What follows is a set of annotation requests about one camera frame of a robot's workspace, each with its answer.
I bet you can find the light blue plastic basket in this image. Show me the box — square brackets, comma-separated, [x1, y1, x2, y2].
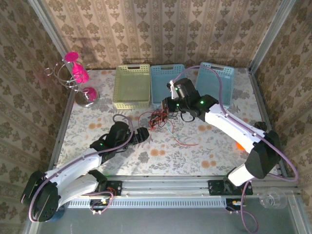
[195, 61, 236, 108]

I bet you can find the yellow plastic basket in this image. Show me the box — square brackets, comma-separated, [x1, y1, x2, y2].
[113, 63, 151, 110]

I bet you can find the floral tablecloth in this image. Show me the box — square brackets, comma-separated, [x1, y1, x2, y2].
[55, 68, 281, 176]

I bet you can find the black connector box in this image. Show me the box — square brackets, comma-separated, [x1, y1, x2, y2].
[89, 197, 113, 212]
[225, 197, 244, 212]

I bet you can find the pink wine glass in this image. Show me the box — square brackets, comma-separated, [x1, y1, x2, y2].
[64, 51, 90, 83]

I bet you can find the clear glass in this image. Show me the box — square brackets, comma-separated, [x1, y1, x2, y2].
[258, 187, 288, 210]

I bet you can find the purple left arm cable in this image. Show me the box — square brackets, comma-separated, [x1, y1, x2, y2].
[21, 114, 134, 222]

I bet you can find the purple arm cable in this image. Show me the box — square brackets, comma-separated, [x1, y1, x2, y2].
[169, 65, 299, 234]
[21, 114, 134, 222]

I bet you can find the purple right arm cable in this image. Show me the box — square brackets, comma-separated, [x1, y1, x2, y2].
[169, 65, 299, 234]

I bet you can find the metal wire glass rack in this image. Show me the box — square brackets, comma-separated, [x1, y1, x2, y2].
[44, 60, 100, 107]

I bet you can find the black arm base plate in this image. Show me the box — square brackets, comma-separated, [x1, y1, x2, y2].
[208, 179, 254, 196]
[103, 179, 123, 196]

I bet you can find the aluminium front rail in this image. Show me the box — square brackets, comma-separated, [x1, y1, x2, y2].
[104, 175, 299, 197]

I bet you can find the aluminium side rail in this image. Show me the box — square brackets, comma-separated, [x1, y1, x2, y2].
[45, 85, 76, 177]
[248, 69, 289, 177]

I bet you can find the grey slotted cable duct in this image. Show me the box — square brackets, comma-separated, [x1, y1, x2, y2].
[65, 196, 227, 208]

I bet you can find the aluminium frame post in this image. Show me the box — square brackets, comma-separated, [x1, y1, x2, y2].
[248, 0, 299, 74]
[27, 0, 71, 66]

